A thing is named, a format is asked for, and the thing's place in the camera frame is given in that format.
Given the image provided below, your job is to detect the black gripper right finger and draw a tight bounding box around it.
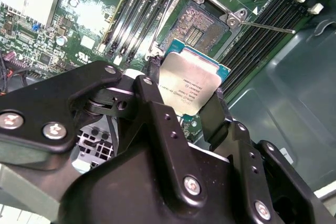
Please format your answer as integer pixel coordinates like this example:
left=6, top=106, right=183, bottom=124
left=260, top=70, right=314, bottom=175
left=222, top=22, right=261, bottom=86
left=199, top=90, right=336, bottom=224

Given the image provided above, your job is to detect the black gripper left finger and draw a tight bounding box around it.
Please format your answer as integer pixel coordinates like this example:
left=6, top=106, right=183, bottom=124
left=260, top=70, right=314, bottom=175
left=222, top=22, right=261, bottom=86
left=0, top=55, right=209, bottom=205

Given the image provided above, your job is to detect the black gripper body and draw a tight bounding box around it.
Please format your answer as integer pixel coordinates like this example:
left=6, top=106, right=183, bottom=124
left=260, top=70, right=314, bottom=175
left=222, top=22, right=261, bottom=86
left=59, top=142, right=253, bottom=224

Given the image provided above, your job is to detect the silver CPU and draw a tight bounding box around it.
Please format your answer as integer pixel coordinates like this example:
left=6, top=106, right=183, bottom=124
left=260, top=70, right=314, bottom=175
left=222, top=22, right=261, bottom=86
left=157, top=39, right=232, bottom=116

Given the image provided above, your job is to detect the metal locking lever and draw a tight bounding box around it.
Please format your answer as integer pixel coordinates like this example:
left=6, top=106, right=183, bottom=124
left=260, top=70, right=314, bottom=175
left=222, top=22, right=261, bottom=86
left=239, top=19, right=297, bottom=35

